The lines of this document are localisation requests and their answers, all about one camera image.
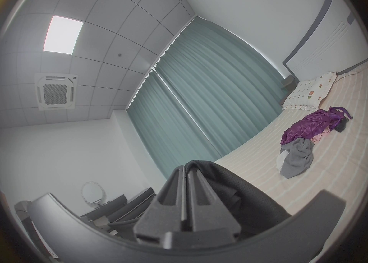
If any purple satin garment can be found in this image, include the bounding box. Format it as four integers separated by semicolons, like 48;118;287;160
280;107;353;146

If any pink garment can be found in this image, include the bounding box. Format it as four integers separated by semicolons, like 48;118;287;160
310;129;331;143

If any grey garment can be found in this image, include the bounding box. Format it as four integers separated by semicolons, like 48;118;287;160
279;138;314;179

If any white printed pillow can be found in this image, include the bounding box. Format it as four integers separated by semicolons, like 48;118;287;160
282;71;337;110

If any blue-green curtain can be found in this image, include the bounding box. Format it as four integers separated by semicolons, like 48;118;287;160
154;16;291;159
126;71;219;180

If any dark chest of drawers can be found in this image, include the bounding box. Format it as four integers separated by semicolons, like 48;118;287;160
108;187;157;231

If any white garment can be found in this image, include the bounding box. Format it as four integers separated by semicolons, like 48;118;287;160
276;153;288;171

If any small black garment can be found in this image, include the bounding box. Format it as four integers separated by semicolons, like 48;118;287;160
335;118;349;133

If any black T-shirt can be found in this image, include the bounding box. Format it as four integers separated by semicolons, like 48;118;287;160
185;160;292;228

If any grey bedside table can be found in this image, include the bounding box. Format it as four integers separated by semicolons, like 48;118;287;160
280;75;301;104

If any bed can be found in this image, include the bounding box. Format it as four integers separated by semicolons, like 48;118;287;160
214;0;368;256

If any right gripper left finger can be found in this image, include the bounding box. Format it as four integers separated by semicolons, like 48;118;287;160
133;165;187;243

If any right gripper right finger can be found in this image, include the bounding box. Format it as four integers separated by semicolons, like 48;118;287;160
186;167;241;241

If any white air conditioner vent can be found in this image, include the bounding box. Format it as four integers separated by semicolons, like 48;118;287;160
34;73;79;111

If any square light panel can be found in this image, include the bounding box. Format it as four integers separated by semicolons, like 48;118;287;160
43;15;84;55

